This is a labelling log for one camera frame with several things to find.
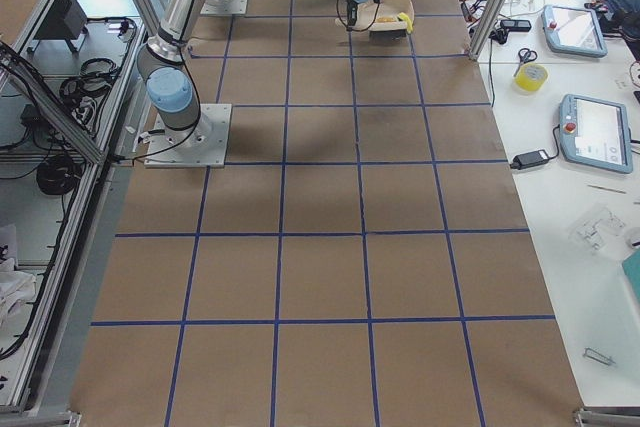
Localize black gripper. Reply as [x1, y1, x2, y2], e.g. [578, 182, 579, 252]
[345, 0, 382, 30]

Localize beige hand brush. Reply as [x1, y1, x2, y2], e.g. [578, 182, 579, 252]
[335, 18, 409, 41]

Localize brown potato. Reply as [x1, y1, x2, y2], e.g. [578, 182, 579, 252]
[375, 16, 398, 23]

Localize yellow green sponge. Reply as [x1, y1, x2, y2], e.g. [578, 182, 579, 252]
[397, 12, 414, 34]

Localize black scissors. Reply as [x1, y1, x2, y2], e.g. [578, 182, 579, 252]
[517, 47, 538, 66]

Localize yellow tape roll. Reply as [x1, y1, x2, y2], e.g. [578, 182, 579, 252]
[514, 62, 548, 93]

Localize blue teach pendant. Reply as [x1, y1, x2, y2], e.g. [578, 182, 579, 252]
[559, 94, 634, 174]
[541, 5, 608, 58]

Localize black power adapter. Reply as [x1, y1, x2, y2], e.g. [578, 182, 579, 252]
[510, 149, 550, 170]

